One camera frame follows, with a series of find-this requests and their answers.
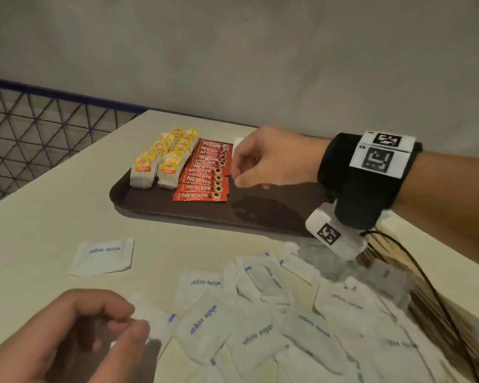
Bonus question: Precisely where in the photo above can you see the black right wrist band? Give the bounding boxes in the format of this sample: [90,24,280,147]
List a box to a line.
[317,131,423,231]

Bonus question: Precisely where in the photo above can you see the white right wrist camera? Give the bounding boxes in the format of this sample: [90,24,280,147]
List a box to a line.
[305,202,369,261]

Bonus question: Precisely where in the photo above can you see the person's left hand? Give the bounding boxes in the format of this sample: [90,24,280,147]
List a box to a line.
[0,289,151,383]

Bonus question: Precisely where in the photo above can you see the dark brown tray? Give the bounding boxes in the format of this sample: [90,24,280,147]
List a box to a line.
[109,167,332,238]

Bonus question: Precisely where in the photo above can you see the pile of wooden stir sticks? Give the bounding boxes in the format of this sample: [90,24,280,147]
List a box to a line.
[361,231,479,383]

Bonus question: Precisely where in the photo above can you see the person's right forearm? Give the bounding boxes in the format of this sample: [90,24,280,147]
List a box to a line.
[393,151,479,272]

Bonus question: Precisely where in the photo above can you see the black cable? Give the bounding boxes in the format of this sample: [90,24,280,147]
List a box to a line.
[361,230,479,383]

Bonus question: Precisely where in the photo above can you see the pile of white sugar packets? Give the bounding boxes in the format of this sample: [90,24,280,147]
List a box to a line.
[68,237,476,383]

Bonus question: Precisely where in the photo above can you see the row of tea bags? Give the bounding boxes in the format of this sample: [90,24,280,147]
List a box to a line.
[129,127,184,191]
[158,128,199,191]

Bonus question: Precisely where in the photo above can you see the person's right hand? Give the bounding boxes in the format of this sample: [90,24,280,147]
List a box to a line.
[230,125,332,191]

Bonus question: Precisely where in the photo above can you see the white paper sugar packet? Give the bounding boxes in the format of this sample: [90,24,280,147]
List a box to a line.
[110,293,177,347]

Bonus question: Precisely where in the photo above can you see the row of red coffee sachets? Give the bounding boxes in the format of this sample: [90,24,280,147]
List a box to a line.
[172,138,234,203]

